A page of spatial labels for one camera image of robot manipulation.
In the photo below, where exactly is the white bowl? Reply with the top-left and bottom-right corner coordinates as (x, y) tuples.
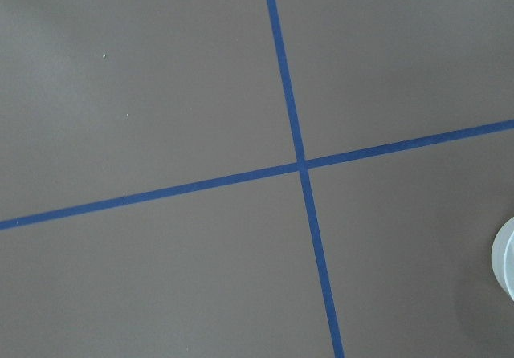
(491, 218), (513, 299)

